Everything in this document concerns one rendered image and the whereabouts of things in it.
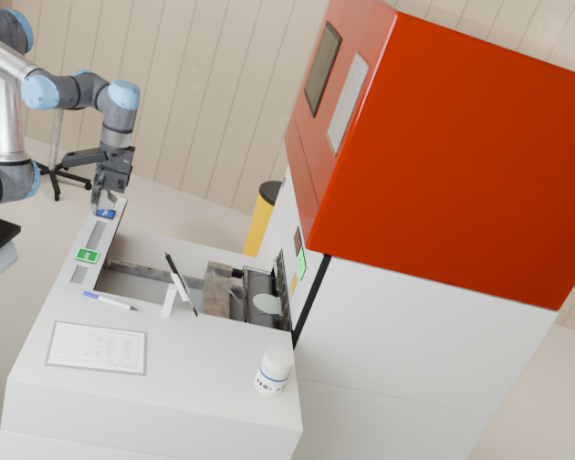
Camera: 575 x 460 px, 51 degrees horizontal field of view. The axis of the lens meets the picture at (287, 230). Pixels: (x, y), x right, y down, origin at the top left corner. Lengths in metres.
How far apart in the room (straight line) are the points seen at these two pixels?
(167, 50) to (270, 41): 0.70
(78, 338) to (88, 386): 0.15
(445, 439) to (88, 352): 1.14
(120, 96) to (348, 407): 1.08
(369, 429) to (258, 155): 2.68
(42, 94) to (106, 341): 0.57
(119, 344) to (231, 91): 2.93
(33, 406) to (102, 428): 0.15
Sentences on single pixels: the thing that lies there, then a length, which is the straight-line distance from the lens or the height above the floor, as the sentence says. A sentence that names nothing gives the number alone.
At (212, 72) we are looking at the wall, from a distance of 4.17.
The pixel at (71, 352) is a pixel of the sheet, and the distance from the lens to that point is 1.41.
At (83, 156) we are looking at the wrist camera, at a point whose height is 1.26.
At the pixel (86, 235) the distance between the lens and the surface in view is 1.82.
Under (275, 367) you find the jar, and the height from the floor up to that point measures 1.05.
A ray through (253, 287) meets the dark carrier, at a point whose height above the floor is 0.90.
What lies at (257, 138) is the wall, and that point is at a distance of 4.21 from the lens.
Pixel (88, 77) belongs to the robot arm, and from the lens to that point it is 1.57.
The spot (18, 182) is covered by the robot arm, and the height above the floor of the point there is 1.03.
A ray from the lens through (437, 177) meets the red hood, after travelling 1.48.
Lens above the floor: 1.90
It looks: 26 degrees down
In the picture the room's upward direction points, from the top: 20 degrees clockwise
